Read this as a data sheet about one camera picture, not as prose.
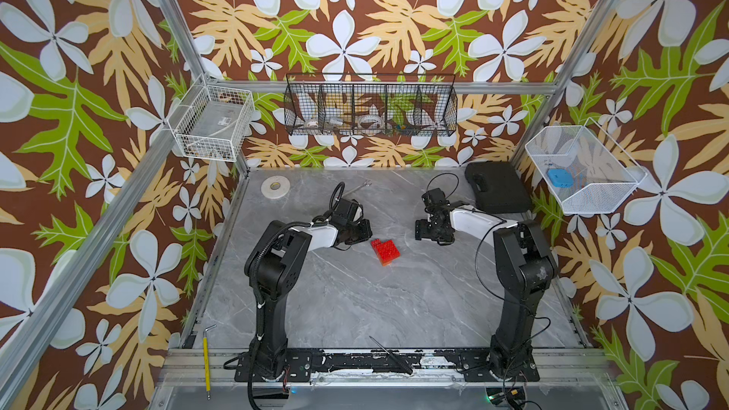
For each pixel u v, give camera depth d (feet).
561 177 2.70
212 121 2.81
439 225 2.51
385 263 3.06
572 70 2.85
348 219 2.69
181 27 2.58
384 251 3.05
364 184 3.80
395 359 2.47
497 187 3.61
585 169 2.71
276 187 3.76
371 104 3.21
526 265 1.71
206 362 2.46
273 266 1.74
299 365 2.44
